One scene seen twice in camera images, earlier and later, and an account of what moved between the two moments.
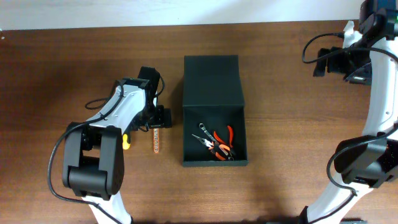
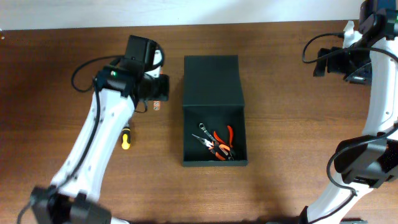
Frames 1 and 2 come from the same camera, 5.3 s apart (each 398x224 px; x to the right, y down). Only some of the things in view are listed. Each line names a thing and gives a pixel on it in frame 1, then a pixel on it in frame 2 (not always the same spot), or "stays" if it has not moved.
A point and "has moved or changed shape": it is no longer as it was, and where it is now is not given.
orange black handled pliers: (222, 152) stays
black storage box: (212, 95) stays
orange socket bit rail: (155, 140) has moved or changed shape
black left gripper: (165, 118) → (165, 93)
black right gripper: (362, 76) stays
